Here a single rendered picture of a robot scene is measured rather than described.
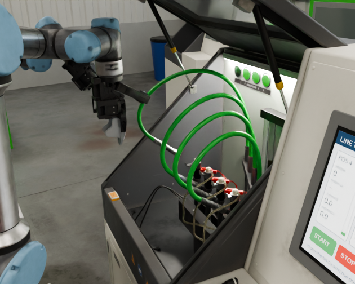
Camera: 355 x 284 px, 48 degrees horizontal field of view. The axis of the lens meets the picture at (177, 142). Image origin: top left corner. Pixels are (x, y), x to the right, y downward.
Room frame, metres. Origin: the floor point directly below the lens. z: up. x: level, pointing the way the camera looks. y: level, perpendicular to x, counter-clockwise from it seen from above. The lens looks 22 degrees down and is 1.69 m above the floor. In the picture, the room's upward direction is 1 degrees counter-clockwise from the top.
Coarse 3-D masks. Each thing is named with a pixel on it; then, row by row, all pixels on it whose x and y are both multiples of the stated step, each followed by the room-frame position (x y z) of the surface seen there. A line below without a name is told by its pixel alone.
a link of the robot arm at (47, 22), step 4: (48, 16) 1.39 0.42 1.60; (40, 20) 1.37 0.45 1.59; (44, 20) 1.37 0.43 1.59; (48, 20) 1.38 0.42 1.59; (52, 20) 1.39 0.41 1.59; (36, 24) 1.38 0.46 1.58; (40, 24) 1.37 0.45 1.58; (44, 24) 1.37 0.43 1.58; (48, 24) 1.37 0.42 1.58; (52, 24) 1.37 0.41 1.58; (56, 24) 1.38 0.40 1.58; (60, 24) 1.40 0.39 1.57; (40, 28) 1.37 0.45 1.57; (44, 28) 1.36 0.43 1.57; (48, 28) 1.36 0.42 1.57; (52, 28) 1.37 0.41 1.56; (56, 28) 1.37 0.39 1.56; (60, 28) 1.38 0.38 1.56
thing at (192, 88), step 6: (150, 0) 1.49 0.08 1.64; (150, 6) 1.50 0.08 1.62; (156, 12) 1.50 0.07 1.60; (156, 18) 1.50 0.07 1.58; (162, 24) 1.51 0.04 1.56; (162, 30) 1.51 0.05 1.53; (168, 36) 1.51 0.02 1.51; (168, 42) 1.51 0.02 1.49; (174, 48) 1.52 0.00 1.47; (192, 90) 1.54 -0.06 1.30
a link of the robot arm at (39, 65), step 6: (24, 60) 1.19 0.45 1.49; (30, 60) 1.18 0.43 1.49; (36, 60) 1.19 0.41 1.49; (42, 60) 1.20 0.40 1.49; (48, 60) 1.20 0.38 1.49; (24, 66) 1.21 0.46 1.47; (30, 66) 1.18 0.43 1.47; (36, 66) 1.19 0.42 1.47; (42, 66) 1.19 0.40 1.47; (48, 66) 1.20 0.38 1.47
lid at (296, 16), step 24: (144, 0) 1.48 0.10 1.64; (168, 0) 1.44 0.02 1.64; (192, 0) 1.25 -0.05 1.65; (216, 0) 1.10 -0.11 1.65; (240, 0) 0.87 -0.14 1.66; (264, 0) 0.86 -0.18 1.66; (288, 0) 0.89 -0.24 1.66; (192, 24) 1.61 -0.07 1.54; (216, 24) 1.39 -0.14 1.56; (240, 24) 1.23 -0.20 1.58; (288, 24) 0.97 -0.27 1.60; (312, 24) 0.91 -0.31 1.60; (240, 48) 1.54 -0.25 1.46; (288, 48) 1.13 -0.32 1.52
